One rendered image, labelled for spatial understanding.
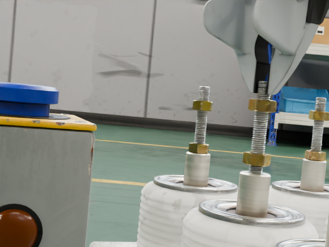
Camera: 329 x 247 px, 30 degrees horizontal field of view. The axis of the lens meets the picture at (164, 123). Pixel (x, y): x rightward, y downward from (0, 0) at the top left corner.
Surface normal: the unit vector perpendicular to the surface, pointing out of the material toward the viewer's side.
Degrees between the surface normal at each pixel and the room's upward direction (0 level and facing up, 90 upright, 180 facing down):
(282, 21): 91
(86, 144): 90
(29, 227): 83
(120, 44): 90
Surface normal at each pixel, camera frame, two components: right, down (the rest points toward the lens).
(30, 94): 0.47, 0.09
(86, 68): 0.01, 0.05
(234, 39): 0.66, 0.07
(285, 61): -0.70, -0.03
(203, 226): -0.60, -0.57
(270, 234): 0.20, -0.69
